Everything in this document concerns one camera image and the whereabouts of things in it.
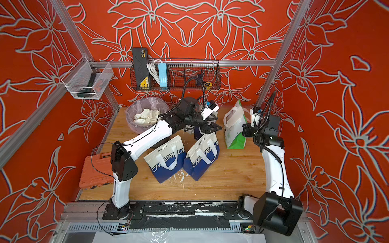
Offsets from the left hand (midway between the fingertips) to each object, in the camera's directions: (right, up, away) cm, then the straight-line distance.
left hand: (219, 121), depth 72 cm
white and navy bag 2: (-10, -18, 0) cm, 20 cm away
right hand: (+13, -1, +6) cm, 14 cm away
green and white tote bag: (+10, 0, +11) cm, 15 cm away
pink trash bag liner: (-44, +4, +18) cm, 48 cm away
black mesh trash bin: (-44, +5, +19) cm, 48 cm away
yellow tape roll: (-3, +23, +22) cm, 32 cm away
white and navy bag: (-26, -21, +3) cm, 33 cm away
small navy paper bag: (-10, -7, +20) cm, 23 cm away
